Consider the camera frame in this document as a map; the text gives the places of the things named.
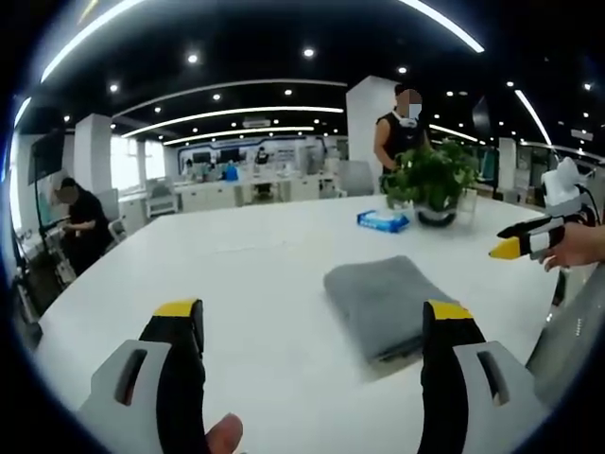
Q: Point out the grey towel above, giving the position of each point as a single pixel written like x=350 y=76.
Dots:
x=378 y=302

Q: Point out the person's right hand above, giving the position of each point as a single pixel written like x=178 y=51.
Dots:
x=581 y=246

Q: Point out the person's left hand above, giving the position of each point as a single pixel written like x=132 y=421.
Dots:
x=226 y=435

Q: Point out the clear glass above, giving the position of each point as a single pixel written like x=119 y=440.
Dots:
x=469 y=205

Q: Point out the green potted plant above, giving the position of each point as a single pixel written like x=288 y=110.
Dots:
x=432 y=177

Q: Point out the grey chair backrest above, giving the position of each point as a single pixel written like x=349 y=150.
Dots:
x=574 y=340

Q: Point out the blue wet wipes packet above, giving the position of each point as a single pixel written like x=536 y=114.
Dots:
x=382 y=221

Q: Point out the grey office chair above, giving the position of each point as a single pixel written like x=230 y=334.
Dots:
x=355 y=179

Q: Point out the black screen on stand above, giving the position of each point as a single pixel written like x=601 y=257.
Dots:
x=46 y=156

